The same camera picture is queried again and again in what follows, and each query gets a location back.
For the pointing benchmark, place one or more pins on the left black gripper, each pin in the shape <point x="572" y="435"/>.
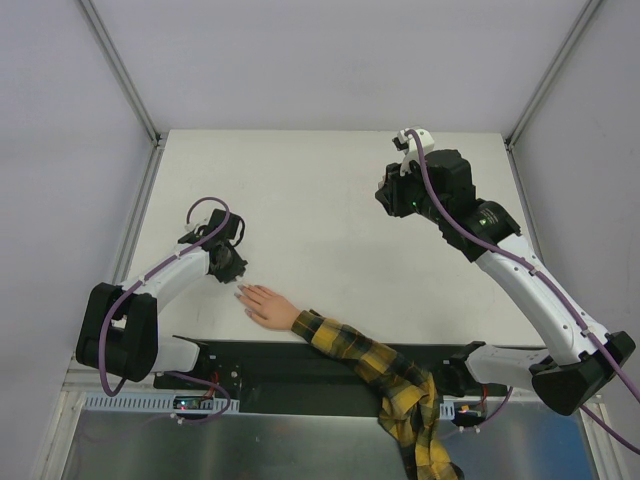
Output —
<point x="230" y="265"/>

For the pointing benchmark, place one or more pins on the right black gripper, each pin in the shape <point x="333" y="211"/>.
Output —
<point x="388" y="195"/>

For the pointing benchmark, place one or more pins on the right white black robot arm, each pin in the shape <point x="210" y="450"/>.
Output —
<point x="579" y="357"/>

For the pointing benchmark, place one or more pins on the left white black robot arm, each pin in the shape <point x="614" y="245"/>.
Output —
<point x="120" y="332"/>

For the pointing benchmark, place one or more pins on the mannequin hand with painted nails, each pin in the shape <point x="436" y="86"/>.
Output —
<point x="267" y="308"/>

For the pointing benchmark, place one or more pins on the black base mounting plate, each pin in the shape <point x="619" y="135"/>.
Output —
<point x="287" y="378"/>

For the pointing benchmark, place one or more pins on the left control board green led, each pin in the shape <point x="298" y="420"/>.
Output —
<point x="192" y="403"/>

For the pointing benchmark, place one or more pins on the yellow black plaid shirt sleeve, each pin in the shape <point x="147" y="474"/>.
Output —
<point x="410" y="404"/>

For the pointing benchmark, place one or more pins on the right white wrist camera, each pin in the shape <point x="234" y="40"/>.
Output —
<point x="406" y="143"/>

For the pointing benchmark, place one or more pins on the left aluminium frame post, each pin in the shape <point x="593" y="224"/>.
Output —
<point x="119" y="70"/>

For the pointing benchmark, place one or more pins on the aluminium frame post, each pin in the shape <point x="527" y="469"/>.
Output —
<point x="119" y="70"/>
<point x="586" y="16"/>

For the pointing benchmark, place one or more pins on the white slotted cable duct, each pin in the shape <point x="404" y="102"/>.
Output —
<point x="150" y="403"/>

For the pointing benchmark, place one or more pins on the right aluminium frame post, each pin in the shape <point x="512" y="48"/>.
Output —
<point x="586" y="16"/>

